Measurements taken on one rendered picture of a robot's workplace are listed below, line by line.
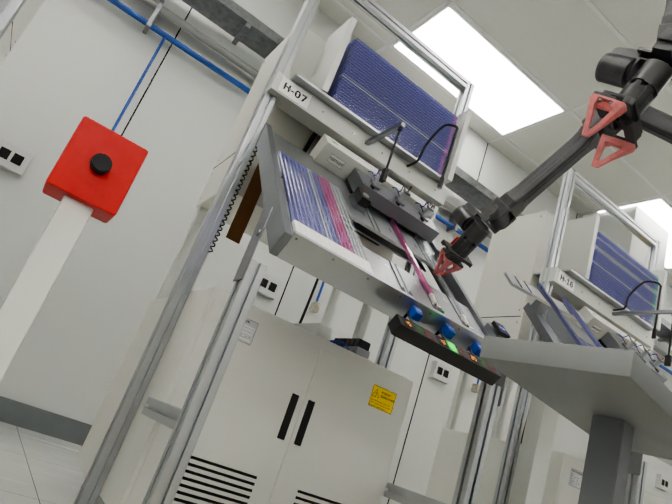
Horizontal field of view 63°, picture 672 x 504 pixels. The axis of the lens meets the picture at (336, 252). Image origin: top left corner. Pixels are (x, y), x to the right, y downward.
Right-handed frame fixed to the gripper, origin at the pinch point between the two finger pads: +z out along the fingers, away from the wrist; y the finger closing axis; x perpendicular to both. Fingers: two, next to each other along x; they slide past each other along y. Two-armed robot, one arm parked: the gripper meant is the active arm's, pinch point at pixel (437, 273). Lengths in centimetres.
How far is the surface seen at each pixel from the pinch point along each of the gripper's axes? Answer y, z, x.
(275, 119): 54, 3, -56
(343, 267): 43, -1, 32
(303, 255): 53, 1, 32
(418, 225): 2.6, -2.8, -22.6
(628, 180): -239, -67, -226
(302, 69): 53, -14, -73
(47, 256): 97, 25, 38
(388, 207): 15.7, -2.4, -22.5
